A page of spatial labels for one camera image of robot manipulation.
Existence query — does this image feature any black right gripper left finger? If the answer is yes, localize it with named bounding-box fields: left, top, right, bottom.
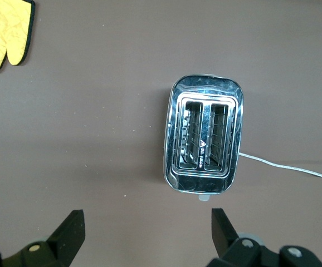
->
left=13, top=210, right=86, bottom=267

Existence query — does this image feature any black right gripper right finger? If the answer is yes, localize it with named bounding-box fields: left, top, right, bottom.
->
left=208, top=207, right=265, bottom=267

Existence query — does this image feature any beige chrome two-slot toaster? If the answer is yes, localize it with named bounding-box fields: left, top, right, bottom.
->
left=162, top=73, right=245, bottom=201

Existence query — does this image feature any white toaster power cord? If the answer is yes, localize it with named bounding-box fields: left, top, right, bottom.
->
left=238, top=151, right=322, bottom=179

